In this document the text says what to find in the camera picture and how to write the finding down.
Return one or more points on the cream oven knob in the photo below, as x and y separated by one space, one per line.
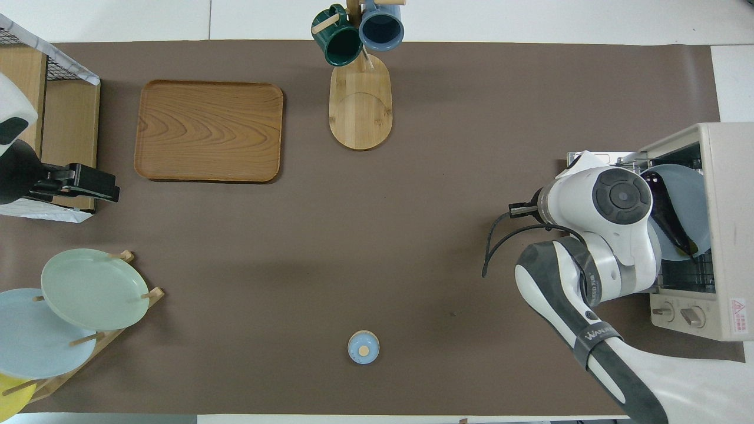
663 311
693 317

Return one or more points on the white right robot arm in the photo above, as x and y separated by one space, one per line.
595 282

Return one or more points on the wooden plate rack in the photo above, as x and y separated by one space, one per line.
118 330

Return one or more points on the pale blue racked plate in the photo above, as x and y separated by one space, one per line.
35 341

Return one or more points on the cream toaster oven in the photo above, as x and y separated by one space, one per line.
730 206

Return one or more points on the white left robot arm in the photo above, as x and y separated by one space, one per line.
17 100

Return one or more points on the wooden mug tree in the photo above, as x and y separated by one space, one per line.
360 112

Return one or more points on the dark purple eggplant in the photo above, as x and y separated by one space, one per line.
671 218

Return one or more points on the wooden serving tray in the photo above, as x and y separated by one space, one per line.
209 132

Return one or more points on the dark green ceramic mug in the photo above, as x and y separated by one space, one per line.
341 50

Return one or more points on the blue ceramic mug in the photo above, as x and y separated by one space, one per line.
382 26

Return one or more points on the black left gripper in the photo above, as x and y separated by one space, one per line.
20 174

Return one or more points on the brown table mat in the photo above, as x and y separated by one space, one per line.
412 235

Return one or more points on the light blue plate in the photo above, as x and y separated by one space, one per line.
689 200

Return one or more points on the pale green plate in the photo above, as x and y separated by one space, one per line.
94 288

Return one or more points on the yellow plate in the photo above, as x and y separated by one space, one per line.
12 400

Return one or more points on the small blue domed bell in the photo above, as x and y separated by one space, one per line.
363 347

